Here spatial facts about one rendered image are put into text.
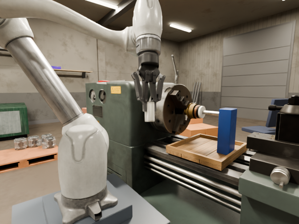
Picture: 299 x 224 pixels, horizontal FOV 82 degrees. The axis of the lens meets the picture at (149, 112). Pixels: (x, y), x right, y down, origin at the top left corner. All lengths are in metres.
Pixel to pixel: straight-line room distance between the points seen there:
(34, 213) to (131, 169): 0.51
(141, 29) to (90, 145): 0.42
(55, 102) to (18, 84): 6.30
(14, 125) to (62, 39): 3.63
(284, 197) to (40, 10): 0.91
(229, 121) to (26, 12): 0.89
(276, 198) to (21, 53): 0.99
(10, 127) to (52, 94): 4.45
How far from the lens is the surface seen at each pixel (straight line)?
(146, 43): 0.62
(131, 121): 1.01
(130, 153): 1.06
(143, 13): 0.66
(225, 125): 0.90
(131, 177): 1.12
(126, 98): 1.01
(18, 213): 0.88
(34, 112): 7.13
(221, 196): 0.89
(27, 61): 0.84
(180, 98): 0.99
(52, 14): 0.71
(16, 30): 0.87
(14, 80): 7.09
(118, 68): 8.03
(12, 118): 5.20
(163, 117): 0.96
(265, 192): 0.65
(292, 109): 0.76
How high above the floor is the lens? 1.20
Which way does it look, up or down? 8 degrees down
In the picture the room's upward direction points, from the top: straight up
